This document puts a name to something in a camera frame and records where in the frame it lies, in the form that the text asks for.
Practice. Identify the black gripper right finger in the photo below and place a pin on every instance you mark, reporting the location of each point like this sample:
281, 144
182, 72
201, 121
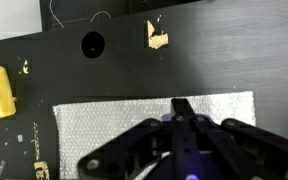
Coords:
244, 143

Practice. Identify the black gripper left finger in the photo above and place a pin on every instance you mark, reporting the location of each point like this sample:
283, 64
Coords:
130, 156

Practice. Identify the white bubble wrap sheet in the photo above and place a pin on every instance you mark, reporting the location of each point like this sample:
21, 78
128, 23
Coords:
100, 126

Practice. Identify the yellow clamp with black knob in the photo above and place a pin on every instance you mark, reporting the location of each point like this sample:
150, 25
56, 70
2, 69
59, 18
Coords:
0, 96

